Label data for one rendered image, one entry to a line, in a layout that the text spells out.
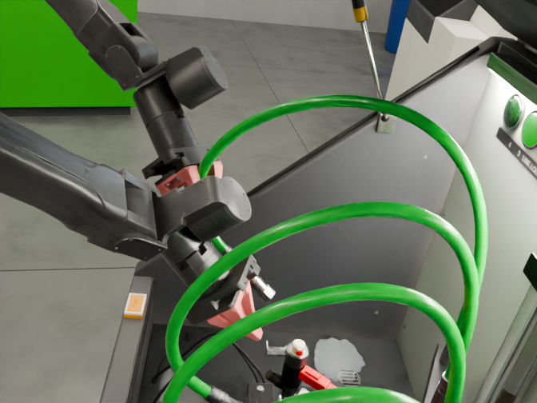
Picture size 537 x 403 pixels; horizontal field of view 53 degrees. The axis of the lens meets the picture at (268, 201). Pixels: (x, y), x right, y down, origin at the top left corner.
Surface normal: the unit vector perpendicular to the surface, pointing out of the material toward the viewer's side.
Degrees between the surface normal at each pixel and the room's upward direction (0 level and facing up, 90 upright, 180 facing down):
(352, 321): 90
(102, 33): 76
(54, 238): 0
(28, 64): 90
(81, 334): 0
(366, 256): 90
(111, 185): 51
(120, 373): 0
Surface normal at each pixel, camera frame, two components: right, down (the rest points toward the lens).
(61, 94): 0.33, 0.52
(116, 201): 0.85, -0.42
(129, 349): 0.13, -0.85
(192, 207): -0.50, -0.36
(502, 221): -0.99, -0.09
